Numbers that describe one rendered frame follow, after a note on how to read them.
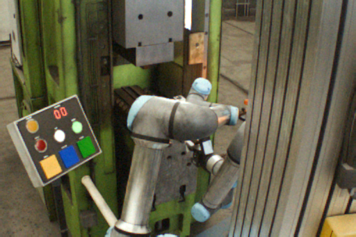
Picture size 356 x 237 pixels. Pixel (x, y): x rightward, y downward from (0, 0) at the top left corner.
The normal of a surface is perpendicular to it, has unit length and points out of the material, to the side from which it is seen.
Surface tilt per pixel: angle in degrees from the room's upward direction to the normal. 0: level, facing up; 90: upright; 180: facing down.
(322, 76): 90
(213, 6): 90
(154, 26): 90
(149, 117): 62
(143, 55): 90
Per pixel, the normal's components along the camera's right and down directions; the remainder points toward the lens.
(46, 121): 0.68, -0.22
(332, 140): 0.07, 0.43
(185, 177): 0.45, 0.39
